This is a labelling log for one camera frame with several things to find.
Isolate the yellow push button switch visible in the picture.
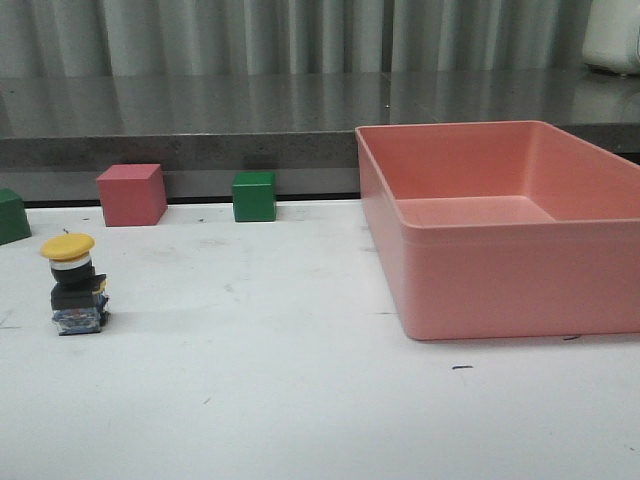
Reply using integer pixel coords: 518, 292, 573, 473
40, 232, 109, 336

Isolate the green cube block centre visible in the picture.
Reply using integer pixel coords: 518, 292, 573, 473
232, 171, 276, 222

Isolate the green cube block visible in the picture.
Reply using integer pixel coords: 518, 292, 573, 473
232, 171, 276, 222
0, 188, 32, 245

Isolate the pink plastic bin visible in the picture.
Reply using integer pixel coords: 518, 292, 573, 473
356, 121, 639, 340

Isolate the pink cube block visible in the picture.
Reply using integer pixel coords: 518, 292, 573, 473
96, 164, 168, 227

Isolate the green cube block left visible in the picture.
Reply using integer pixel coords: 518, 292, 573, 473
0, 188, 32, 245

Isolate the grey curtain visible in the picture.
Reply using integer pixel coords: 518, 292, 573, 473
1, 1, 590, 78

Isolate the white appliance in background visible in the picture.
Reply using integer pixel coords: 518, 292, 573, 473
582, 0, 639, 75

